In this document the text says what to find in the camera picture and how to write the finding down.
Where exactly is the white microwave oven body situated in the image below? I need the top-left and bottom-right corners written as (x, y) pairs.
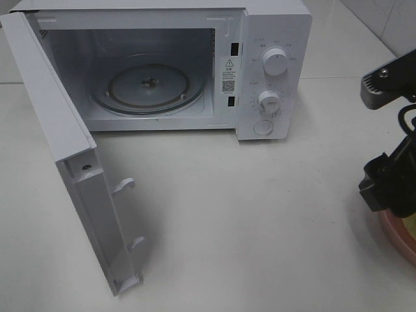
top-left (8, 1), bottom-right (312, 140)

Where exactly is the glass microwave turntable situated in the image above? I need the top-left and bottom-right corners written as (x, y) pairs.
top-left (90, 63), bottom-right (207, 116)

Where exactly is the white timer knob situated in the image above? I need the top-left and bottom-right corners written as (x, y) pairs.
top-left (258, 90), bottom-right (281, 114)

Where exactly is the white bread sandwich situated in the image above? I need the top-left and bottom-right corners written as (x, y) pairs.
top-left (403, 214), bottom-right (416, 239)

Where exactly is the round white door button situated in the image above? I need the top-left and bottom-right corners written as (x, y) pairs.
top-left (253, 120), bottom-right (274, 136)

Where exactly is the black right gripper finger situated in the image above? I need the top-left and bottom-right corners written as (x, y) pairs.
top-left (359, 153), bottom-right (395, 212)

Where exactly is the pink round plate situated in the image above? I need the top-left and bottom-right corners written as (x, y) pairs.
top-left (378, 211), bottom-right (415, 265)

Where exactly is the upper white power knob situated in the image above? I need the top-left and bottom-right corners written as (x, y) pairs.
top-left (263, 47), bottom-right (289, 76)

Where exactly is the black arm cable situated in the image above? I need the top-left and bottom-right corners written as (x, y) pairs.
top-left (398, 105), bottom-right (416, 134)

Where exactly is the white microwave door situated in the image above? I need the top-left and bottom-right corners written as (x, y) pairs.
top-left (1, 12), bottom-right (144, 296)

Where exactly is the white warning label sticker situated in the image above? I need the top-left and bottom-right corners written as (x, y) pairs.
top-left (220, 57), bottom-right (238, 94)

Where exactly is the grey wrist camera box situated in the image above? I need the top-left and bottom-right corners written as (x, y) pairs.
top-left (360, 50), bottom-right (415, 110)

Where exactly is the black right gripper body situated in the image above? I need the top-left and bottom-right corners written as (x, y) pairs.
top-left (388, 130), bottom-right (415, 218)

